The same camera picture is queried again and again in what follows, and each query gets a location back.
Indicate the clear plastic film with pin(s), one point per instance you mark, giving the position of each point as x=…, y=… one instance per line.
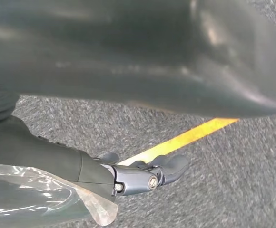
x=33, y=198

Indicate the yellow floor tape outline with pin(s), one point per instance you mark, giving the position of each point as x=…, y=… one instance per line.
x=187, y=137

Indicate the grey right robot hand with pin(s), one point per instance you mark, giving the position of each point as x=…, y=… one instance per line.
x=128, y=53

